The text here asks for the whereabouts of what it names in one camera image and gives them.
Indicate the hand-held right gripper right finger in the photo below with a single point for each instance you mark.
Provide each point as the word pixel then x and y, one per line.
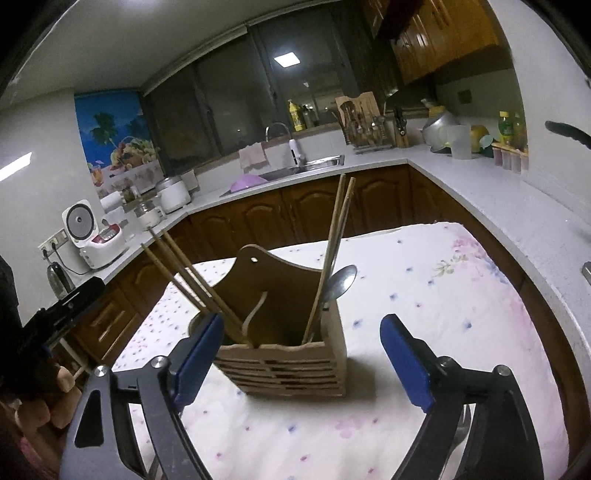
pixel 406 364

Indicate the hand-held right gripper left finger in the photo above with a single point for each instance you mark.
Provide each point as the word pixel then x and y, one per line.
pixel 201 360

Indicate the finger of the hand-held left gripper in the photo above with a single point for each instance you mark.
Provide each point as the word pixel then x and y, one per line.
pixel 83 291

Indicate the wooden chopstick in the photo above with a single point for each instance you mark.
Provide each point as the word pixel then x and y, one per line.
pixel 207 290
pixel 339 240
pixel 328 249
pixel 180 281

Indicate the wooden utensil holder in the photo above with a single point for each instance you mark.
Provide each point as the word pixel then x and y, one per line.
pixel 281 364

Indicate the silver metal fork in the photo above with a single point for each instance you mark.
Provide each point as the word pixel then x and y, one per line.
pixel 459 429

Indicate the silver metal spoon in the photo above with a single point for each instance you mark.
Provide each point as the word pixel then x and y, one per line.
pixel 342 281

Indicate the person's left forearm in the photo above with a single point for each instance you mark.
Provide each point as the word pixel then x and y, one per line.
pixel 21 457

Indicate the person's left hand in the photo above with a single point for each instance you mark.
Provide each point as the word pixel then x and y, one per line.
pixel 62 397

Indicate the black electric kettle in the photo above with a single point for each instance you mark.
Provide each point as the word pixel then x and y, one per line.
pixel 60 281

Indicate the floral tablecloth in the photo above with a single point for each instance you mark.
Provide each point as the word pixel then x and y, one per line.
pixel 392 286

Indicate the white paper towel roll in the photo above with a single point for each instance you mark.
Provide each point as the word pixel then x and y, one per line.
pixel 112 202

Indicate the small white electric pot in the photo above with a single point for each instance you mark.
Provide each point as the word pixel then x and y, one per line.
pixel 150 216

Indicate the glass jar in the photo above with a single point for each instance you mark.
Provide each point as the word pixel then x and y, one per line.
pixel 130 194

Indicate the white round rice cooker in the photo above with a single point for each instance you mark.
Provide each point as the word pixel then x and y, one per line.
pixel 173 196

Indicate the wooden lower cabinets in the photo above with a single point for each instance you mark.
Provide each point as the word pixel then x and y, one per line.
pixel 277 207

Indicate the wooden cabinets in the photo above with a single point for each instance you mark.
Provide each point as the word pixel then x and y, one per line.
pixel 277 207
pixel 429 37

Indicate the purple plastic basin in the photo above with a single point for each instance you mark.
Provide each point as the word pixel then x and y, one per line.
pixel 248 183

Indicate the beige dish towel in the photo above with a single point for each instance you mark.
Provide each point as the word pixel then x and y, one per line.
pixel 254 156

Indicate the stainless steel sink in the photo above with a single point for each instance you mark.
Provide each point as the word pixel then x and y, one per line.
pixel 318 162

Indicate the translucent plastic container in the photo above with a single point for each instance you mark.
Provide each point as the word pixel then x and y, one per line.
pixel 458 143

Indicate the row of spice containers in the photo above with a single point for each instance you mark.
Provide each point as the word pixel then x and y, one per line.
pixel 510 159

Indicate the chrome kitchen faucet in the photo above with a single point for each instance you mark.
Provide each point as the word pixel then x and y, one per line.
pixel 295 150

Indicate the wooden knife block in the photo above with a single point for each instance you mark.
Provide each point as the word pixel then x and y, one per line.
pixel 400 131

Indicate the countertop utensil rack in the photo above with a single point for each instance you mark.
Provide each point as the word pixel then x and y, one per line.
pixel 367 134

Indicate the grey metal pot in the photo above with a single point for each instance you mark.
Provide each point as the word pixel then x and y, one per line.
pixel 438 129

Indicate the yellow round lid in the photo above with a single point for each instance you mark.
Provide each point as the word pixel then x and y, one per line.
pixel 478 134

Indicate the dark kitchen window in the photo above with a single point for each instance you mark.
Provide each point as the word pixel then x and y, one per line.
pixel 240 92

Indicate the green bottle yellow cap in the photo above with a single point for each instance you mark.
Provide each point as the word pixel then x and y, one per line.
pixel 506 130

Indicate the dark sauce bottle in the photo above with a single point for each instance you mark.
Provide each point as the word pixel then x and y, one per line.
pixel 519 131

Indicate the yellow squeeze bottle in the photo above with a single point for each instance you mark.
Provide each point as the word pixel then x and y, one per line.
pixel 295 116

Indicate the dark glass bottle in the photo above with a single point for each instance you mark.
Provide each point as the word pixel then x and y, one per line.
pixel 310 117

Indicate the wooden upper cabinets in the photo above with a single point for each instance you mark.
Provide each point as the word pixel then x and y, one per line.
pixel 429 37

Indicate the white wall socket strip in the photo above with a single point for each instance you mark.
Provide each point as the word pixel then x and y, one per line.
pixel 53 244

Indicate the tropical fruit wall poster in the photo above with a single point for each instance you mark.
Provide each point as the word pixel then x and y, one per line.
pixel 117 138

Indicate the dark wall socket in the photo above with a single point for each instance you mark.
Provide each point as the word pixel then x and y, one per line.
pixel 464 97

